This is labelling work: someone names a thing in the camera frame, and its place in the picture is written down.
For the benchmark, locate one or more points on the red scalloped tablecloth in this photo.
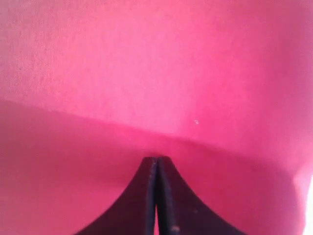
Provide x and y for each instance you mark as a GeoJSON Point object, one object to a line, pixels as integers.
{"type": "Point", "coordinates": [90, 87]}

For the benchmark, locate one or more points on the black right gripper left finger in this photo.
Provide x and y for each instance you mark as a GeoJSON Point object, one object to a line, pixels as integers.
{"type": "Point", "coordinates": [133, 213]}

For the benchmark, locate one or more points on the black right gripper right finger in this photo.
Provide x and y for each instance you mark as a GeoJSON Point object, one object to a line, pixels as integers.
{"type": "Point", "coordinates": [180, 211]}

